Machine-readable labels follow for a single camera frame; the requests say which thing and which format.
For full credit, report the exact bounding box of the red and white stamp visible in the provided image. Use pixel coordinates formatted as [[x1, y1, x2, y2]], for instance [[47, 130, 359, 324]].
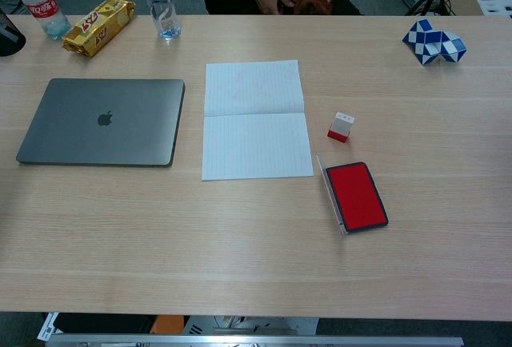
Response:
[[326, 111, 357, 145]]

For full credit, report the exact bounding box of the white lined paper sheet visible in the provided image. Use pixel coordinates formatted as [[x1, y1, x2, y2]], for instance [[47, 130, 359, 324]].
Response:
[[201, 59, 314, 182]]

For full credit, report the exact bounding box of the red ink pad case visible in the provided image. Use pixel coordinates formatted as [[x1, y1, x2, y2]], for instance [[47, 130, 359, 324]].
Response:
[[316, 154, 390, 237]]

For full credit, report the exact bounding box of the grey closed laptop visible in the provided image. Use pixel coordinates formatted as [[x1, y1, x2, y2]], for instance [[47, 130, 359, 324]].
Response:
[[15, 78, 186, 169]]

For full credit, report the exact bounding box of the brown plush toy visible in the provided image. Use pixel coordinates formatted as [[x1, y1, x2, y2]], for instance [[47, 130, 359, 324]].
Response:
[[288, 0, 334, 15]]

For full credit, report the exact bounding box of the clear water bottle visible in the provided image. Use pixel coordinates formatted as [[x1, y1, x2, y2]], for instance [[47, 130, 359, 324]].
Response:
[[138, 0, 182, 42]]

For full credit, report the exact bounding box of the orange object under table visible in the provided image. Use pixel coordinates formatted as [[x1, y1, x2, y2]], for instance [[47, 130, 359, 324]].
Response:
[[150, 314, 186, 335]]

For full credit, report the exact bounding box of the gold snack package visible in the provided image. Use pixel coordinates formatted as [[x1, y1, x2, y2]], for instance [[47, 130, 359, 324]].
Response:
[[62, 0, 137, 58]]

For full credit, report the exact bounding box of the blue white snake puzzle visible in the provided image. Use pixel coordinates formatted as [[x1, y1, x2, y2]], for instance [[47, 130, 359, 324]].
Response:
[[402, 18, 469, 67]]

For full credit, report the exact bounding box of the red-capped plastic bottle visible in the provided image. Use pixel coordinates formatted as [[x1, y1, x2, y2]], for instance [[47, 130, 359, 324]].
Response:
[[10, 0, 73, 41]]

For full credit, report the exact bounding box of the white printed label sheet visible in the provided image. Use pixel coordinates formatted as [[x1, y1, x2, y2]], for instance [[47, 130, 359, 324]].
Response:
[[37, 312, 63, 342]]

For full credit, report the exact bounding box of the black curved object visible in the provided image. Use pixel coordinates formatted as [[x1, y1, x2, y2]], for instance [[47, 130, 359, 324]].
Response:
[[0, 6, 27, 58]]

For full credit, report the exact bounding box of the aluminium rail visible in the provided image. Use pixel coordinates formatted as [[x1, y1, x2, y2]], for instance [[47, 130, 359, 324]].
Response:
[[45, 333, 465, 347]]

